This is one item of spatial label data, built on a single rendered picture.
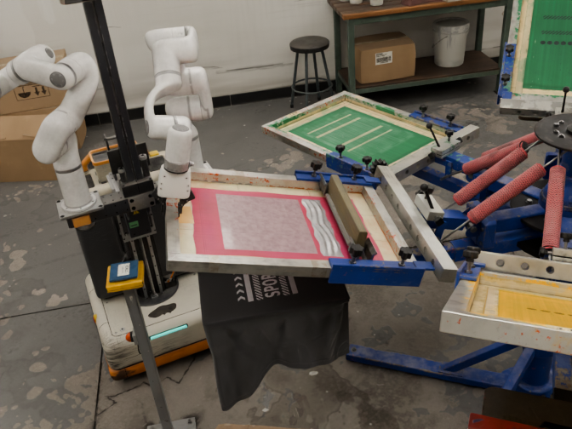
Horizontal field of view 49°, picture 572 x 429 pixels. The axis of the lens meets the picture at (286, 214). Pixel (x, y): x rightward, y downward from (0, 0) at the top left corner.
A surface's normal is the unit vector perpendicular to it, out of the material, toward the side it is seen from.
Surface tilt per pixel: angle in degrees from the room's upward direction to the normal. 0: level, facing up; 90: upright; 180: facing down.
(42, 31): 90
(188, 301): 0
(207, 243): 15
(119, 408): 0
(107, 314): 0
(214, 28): 90
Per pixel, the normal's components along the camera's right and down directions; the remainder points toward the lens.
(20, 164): -0.07, 0.55
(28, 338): -0.08, -0.83
